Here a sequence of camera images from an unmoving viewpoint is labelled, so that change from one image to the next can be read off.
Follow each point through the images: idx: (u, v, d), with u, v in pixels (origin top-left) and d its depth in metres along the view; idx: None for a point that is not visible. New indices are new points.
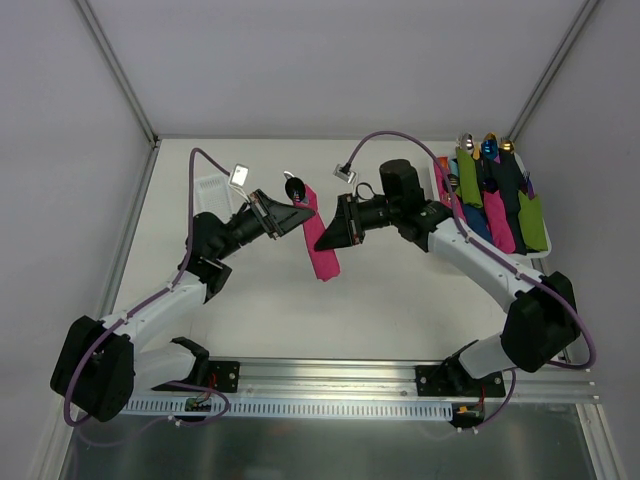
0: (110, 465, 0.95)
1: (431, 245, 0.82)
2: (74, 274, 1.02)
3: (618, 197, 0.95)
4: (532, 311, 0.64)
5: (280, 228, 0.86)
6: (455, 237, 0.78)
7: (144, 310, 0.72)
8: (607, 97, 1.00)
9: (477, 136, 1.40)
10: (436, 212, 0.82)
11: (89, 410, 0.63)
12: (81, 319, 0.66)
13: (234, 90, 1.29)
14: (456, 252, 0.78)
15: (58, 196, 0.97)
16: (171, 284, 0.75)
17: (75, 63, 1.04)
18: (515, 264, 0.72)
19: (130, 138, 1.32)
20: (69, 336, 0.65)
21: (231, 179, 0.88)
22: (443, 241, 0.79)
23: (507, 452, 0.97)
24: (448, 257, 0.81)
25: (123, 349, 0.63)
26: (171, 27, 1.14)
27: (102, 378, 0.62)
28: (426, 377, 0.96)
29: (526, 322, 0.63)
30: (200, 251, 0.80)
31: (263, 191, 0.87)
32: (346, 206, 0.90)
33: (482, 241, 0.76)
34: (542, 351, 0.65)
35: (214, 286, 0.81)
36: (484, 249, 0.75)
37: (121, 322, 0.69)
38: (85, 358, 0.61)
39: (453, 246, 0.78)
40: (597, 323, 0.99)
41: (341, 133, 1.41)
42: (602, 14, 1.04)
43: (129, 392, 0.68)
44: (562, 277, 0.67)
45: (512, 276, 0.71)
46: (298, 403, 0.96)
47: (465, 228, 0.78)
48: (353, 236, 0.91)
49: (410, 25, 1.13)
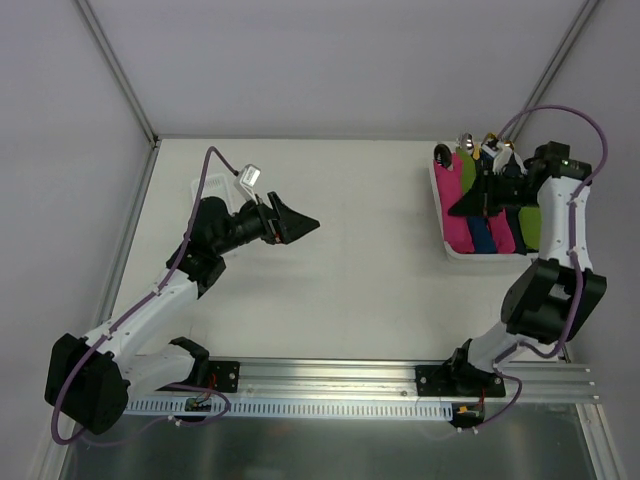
0: (111, 465, 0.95)
1: (542, 188, 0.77)
2: (73, 274, 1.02)
3: (618, 198, 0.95)
4: (544, 279, 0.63)
5: (287, 233, 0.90)
6: (564, 194, 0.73)
7: (127, 323, 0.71)
8: (608, 96, 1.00)
9: (477, 136, 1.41)
10: (573, 171, 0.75)
11: (84, 423, 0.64)
12: (64, 337, 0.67)
13: (234, 91, 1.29)
14: (550, 205, 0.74)
15: (58, 196, 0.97)
16: (158, 288, 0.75)
17: (75, 63, 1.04)
18: (582, 247, 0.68)
19: (130, 138, 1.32)
20: (54, 355, 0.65)
21: (243, 179, 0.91)
22: (551, 191, 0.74)
23: (507, 451, 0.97)
24: (542, 205, 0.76)
25: (105, 369, 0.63)
26: (171, 27, 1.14)
27: (90, 395, 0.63)
28: (427, 377, 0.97)
29: (533, 281, 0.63)
30: (204, 235, 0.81)
31: (276, 196, 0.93)
32: (483, 180, 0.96)
33: (581, 213, 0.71)
34: (524, 314, 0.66)
35: (207, 279, 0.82)
36: (571, 222, 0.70)
37: (104, 339, 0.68)
38: (71, 374, 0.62)
39: (552, 195, 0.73)
40: (598, 323, 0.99)
41: (342, 133, 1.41)
42: (603, 14, 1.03)
43: (126, 402, 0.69)
44: (603, 286, 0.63)
45: (565, 248, 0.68)
46: (298, 403, 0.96)
47: (582, 195, 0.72)
48: (484, 208, 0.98)
49: (409, 25, 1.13)
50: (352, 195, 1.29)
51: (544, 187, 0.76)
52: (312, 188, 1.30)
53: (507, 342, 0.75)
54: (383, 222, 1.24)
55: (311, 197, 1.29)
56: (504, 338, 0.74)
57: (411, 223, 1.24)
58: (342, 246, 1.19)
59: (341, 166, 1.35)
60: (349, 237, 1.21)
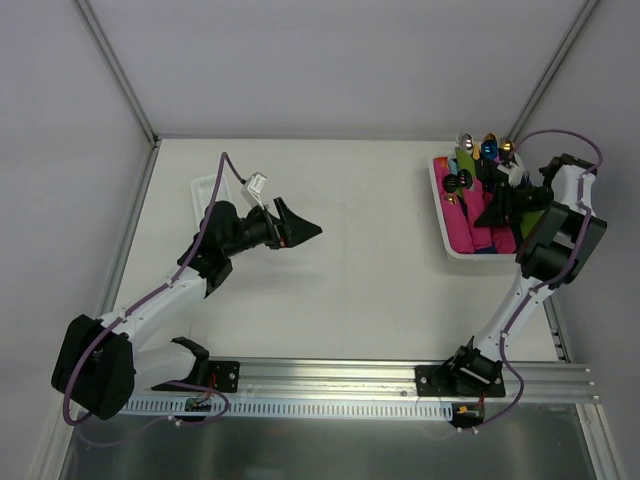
0: (110, 465, 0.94)
1: (558, 177, 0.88)
2: (73, 273, 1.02)
3: (614, 196, 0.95)
4: (557, 215, 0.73)
5: (292, 238, 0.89)
6: (574, 173, 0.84)
7: (141, 308, 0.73)
8: (606, 96, 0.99)
9: (477, 136, 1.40)
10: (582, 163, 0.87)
11: (90, 406, 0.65)
12: (79, 317, 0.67)
13: (235, 90, 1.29)
14: (563, 182, 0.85)
15: (58, 195, 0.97)
16: (171, 280, 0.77)
17: (76, 64, 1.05)
18: (588, 204, 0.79)
19: (130, 137, 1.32)
20: (69, 335, 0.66)
21: (251, 186, 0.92)
22: (563, 172, 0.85)
23: (507, 451, 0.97)
24: (556, 187, 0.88)
25: (122, 348, 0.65)
26: (172, 26, 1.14)
27: (103, 376, 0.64)
28: (427, 377, 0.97)
29: (549, 216, 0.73)
30: (214, 235, 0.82)
31: (281, 201, 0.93)
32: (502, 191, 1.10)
33: (586, 189, 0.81)
34: (538, 248, 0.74)
35: (215, 279, 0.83)
36: (579, 194, 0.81)
37: (119, 320, 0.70)
38: (85, 355, 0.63)
39: (564, 176, 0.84)
40: (598, 324, 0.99)
41: (342, 134, 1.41)
42: (601, 13, 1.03)
43: (130, 390, 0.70)
44: (603, 226, 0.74)
45: (575, 202, 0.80)
46: (298, 404, 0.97)
47: (583, 175, 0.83)
48: (505, 216, 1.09)
49: (410, 23, 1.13)
50: (352, 195, 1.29)
51: (559, 172, 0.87)
52: (311, 188, 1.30)
53: (520, 293, 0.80)
54: (384, 222, 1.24)
55: (310, 197, 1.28)
56: (518, 287, 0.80)
57: (411, 223, 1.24)
58: (342, 245, 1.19)
59: (340, 167, 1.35)
60: (349, 237, 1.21)
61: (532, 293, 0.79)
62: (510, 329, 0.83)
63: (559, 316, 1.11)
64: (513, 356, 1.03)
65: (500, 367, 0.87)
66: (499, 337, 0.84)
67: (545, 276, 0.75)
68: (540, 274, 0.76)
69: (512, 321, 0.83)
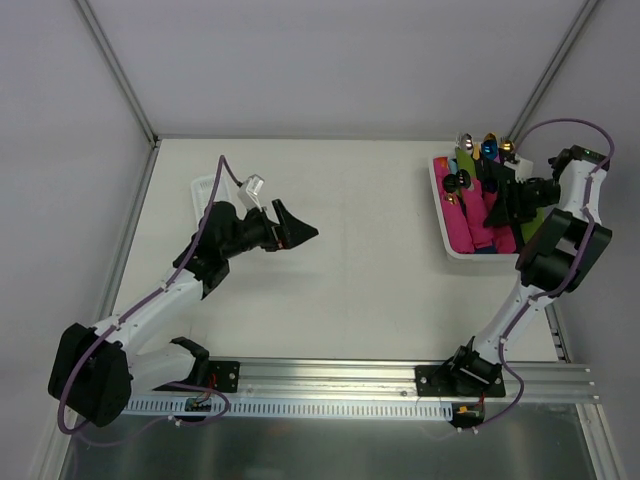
0: (110, 465, 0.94)
1: (565, 173, 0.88)
2: (73, 273, 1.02)
3: (615, 197, 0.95)
4: (557, 224, 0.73)
5: (290, 240, 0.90)
6: (583, 171, 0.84)
7: (136, 315, 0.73)
8: (606, 96, 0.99)
9: (477, 136, 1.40)
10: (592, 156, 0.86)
11: (87, 414, 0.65)
12: (73, 326, 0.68)
13: (235, 90, 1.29)
14: (570, 179, 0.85)
15: (58, 196, 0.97)
16: (165, 285, 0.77)
17: (76, 65, 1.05)
18: (592, 209, 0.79)
19: (130, 138, 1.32)
20: (63, 344, 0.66)
21: (248, 187, 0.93)
22: (572, 169, 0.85)
23: (507, 451, 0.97)
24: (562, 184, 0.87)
25: (116, 357, 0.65)
26: (172, 26, 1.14)
27: (97, 384, 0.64)
28: (427, 377, 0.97)
29: (550, 224, 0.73)
30: (213, 236, 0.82)
31: (280, 203, 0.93)
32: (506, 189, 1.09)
33: (593, 191, 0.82)
34: (538, 257, 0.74)
35: (212, 280, 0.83)
36: (586, 197, 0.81)
37: (113, 329, 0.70)
38: (80, 363, 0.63)
39: (573, 173, 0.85)
40: (598, 324, 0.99)
41: (341, 134, 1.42)
42: (601, 14, 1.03)
43: (129, 395, 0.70)
44: (607, 235, 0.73)
45: (579, 205, 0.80)
46: (298, 403, 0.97)
47: (592, 176, 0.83)
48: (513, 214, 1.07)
49: (409, 23, 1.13)
50: (351, 196, 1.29)
51: (567, 168, 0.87)
52: (311, 188, 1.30)
53: (519, 300, 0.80)
54: (384, 222, 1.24)
55: (310, 197, 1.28)
56: (517, 294, 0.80)
57: (410, 224, 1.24)
58: (342, 246, 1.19)
59: (340, 167, 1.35)
60: (348, 237, 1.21)
61: (530, 301, 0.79)
62: (508, 334, 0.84)
63: (560, 316, 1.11)
64: (513, 356, 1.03)
65: (499, 370, 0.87)
66: (498, 341, 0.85)
67: (546, 285, 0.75)
68: (541, 282, 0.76)
69: (511, 326, 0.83)
